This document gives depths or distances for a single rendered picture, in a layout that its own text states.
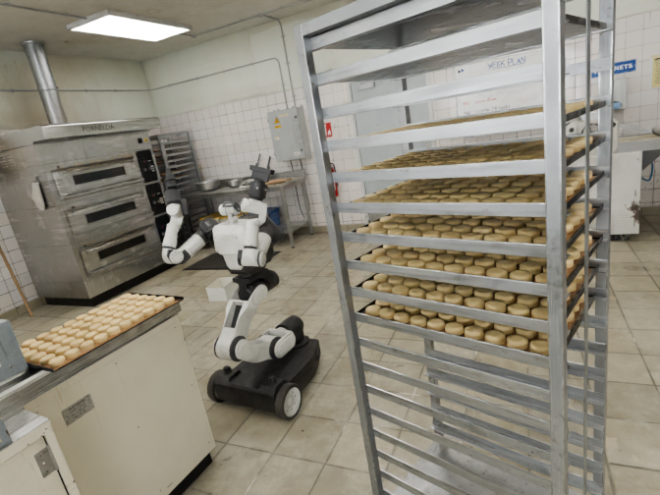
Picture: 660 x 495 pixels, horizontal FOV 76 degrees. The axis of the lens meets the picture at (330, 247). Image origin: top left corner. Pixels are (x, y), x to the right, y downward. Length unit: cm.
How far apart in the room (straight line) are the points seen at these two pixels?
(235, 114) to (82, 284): 325
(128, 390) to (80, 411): 20
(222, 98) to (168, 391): 545
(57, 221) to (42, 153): 72
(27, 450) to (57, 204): 394
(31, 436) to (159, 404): 64
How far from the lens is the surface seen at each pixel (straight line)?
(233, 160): 702
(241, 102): 681
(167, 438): 222
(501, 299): 119
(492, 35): 98
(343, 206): 125
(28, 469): 168
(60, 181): 538
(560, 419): 116
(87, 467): 202
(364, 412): 154
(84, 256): 545
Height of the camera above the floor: 156
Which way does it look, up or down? 16 degrees down
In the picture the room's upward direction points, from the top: 10 degrees counter-clockwise
